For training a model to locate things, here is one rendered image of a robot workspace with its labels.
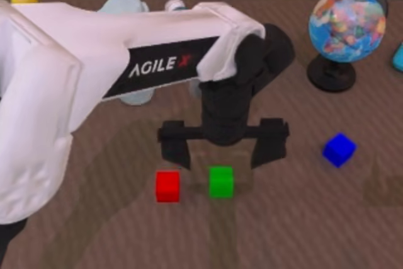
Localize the red cube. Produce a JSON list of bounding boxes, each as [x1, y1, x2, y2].
[[156, 170, 181, 203]]

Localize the green cube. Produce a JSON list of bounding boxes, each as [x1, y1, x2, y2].
[[208, 165, 236, 199]]

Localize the blue cube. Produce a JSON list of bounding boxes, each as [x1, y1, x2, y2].
[[322, 132, 358, 169]]

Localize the globe on black stand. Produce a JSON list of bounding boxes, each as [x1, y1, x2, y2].
[[307, 0, 389, 93]]

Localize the clear plastic bottle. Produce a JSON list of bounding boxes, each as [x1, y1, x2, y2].
[[97, 0, 186, 106]]

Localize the teal object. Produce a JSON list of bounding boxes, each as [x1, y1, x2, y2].
[[390, 41, 403, 72]]

